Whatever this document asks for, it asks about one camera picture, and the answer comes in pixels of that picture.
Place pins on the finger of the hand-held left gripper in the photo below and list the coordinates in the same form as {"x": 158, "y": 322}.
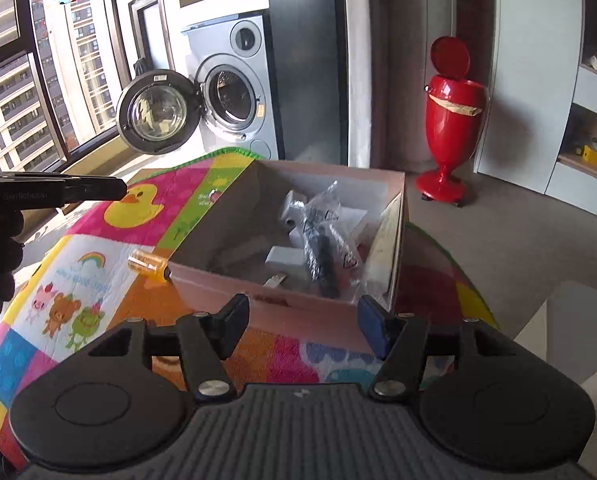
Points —
{"x": 96, "y": 189}

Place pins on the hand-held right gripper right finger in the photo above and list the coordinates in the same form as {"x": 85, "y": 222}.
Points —
{"x": 376, "y": 325}

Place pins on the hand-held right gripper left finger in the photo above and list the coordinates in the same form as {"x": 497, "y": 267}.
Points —
{"x": 233, "y": 322}

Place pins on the pink cardboard box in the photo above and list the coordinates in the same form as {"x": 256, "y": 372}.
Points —
{"x": 298, "y": 320}

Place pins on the white power adapter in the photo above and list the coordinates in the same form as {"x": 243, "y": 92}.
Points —
{"x": 282, "y": 257}

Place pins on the small orange bottle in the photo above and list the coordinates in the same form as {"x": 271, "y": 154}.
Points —
{"x": 147, "y": 263}

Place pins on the clear plastic packet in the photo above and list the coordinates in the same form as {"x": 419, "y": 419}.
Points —
{"x": 319, "y": 252}

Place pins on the small white carton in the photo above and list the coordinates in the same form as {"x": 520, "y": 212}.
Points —
{"x": 353, "y": 222}

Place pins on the white charger plug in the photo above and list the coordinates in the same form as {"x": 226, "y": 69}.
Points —
{"x": 294, "y": 210}

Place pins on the colourful cartoon play mat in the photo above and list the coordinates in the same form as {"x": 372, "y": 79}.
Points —
{"x": 78, "y": 270}

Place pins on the window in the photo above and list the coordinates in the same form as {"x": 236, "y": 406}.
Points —
{"x": 28, "y": 60}

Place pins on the silver washing machine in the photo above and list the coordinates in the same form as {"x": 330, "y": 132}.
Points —
{"x": 238, "y": 125}

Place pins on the dark framed panel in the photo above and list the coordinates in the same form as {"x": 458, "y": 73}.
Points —
{"x": 151, "y": 30}

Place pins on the white low platform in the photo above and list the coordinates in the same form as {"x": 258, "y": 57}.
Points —
{"x": 568, "y": 340}

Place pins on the red trash bin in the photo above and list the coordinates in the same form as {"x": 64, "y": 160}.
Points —
{"x": 451, "y": 125}

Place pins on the yellow box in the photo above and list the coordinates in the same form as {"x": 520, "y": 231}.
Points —
{"x": 594, "y": 157}

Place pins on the white tissue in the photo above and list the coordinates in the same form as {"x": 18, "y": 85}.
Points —
{"x": 594, "y": 62}

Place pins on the white wall shelving unit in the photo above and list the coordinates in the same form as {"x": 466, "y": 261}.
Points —
{"x": 578, "y": 125}

